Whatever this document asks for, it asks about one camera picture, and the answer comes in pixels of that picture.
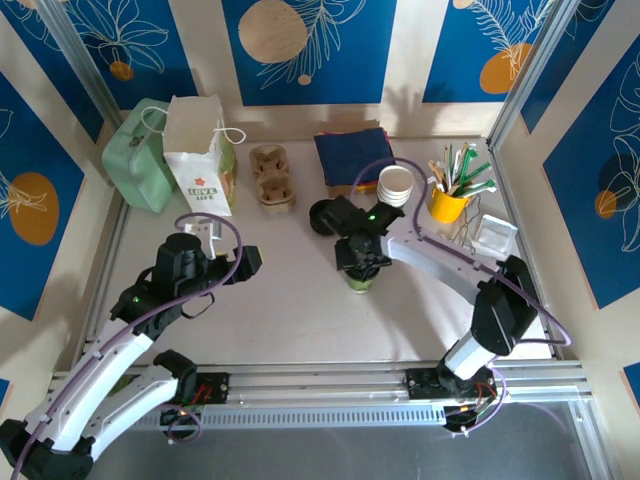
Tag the lidded green coffee cup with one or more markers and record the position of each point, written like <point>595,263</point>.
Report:
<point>363,286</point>

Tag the white paper takeout bag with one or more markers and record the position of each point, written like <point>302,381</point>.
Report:
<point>200,175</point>

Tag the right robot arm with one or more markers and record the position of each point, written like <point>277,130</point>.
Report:
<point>430,260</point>

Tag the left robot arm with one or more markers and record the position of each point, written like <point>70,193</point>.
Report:
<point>90,390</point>

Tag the black plastic cup lid stack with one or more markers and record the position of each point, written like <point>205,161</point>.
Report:
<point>316,222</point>

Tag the multicoloured paper napkin stack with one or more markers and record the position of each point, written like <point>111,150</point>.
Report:
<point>362,186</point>

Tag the stack of white paper cups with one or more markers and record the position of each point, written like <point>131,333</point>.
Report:
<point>395,182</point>

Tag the pulp cup carrier stack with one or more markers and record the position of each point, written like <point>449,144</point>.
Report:
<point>272,190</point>

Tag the yellow mug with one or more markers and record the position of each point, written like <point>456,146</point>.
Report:
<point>445,207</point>

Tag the blue paper napkin stack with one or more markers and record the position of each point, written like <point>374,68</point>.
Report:
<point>350,150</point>

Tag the wooden stirrer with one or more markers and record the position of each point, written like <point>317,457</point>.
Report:
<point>437,172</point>

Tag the mint green medicine bag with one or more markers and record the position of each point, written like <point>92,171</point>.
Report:
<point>135,170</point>

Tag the white wrapped straw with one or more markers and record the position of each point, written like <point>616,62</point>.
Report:
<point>449,165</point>

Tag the clear plastic box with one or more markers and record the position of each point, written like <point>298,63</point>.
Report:
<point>495,235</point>

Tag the green wrapped straw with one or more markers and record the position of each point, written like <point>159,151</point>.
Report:
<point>475,172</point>
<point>480,187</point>
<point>467,162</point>

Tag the aluminium side rail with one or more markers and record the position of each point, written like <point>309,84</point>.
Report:
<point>115,240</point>
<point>506,187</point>

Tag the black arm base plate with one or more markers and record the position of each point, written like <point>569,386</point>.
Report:
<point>425,385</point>
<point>215,387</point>

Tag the aluminium front rail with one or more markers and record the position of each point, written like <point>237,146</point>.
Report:
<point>325,385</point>

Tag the aluminium corner post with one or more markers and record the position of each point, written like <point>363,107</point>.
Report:
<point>535,75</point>
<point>80,55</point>

